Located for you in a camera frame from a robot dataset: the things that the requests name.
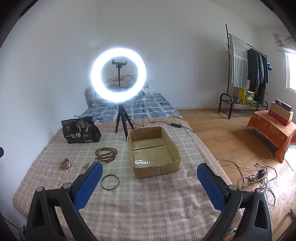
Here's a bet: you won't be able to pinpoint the brown cardboard carton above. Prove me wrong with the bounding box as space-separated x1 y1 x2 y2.
269 102 293 122

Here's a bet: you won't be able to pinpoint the wooden bead necklace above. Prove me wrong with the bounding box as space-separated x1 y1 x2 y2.
95 148 118 163

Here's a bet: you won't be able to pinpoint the white ring light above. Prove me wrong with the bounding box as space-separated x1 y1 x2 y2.
90 47 147 103

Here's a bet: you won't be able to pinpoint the dark blue flat box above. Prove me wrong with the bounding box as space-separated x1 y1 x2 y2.
275 99 293 112

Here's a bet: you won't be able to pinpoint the black snack bag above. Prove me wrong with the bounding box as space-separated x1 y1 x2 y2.
61 116 102 144

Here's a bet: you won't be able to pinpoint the dark grey hanging coat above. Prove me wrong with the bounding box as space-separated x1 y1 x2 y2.
258 53 270 105

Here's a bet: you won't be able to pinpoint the black hanging coat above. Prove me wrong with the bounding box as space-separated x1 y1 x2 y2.
247 47 260 93

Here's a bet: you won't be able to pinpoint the floral curtain valance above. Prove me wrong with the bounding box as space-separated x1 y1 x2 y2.
273 32 296 50

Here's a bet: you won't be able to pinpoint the black phone holder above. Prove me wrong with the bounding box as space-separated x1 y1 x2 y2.
112 60 128 93

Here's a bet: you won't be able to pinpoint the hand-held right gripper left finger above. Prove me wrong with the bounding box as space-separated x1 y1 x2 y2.
26 161 103 241

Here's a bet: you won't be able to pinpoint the white power strip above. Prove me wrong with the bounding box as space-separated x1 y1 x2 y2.
251 168 269 183

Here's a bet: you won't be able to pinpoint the black clothes rack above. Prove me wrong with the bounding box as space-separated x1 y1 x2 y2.
218 24 274 120

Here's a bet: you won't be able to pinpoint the black tripod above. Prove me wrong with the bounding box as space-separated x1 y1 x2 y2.
115 103 135 141

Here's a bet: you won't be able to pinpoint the yellow crate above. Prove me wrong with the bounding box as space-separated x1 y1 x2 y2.
238 88 255 105

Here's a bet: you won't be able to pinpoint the dark bangle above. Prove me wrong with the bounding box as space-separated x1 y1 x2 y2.
101 174 120 191

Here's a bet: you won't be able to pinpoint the blue patterned bed sheet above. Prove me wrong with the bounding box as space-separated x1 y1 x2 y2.
79 93 183 126

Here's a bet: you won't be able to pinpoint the floral pillow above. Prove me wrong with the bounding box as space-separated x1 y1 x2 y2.
105 75 139 87

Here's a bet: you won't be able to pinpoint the table with orange cloth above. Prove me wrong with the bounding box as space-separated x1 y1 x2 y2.
246 110 296 163

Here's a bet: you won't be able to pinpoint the window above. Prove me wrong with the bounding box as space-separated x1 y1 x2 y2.
284 52 296 94

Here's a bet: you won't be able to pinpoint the pink plaid blanket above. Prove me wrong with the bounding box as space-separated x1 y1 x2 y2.
13 123 244 241

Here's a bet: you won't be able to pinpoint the striped hanging cloth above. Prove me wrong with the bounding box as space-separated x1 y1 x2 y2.
229 35 249 88

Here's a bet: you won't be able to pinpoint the cardboard box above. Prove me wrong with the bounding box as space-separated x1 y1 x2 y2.
127 126 181 179

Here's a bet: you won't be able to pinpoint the tangled floor cables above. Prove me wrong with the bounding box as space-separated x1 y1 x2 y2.
218 153 278 209

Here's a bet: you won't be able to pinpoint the black ring light cable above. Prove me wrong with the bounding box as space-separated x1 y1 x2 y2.
109 115 196 133

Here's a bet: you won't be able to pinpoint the red flat box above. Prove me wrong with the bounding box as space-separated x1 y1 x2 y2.
268 110 290 126

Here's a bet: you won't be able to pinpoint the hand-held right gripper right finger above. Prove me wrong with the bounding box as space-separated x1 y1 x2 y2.
196 163 273 241

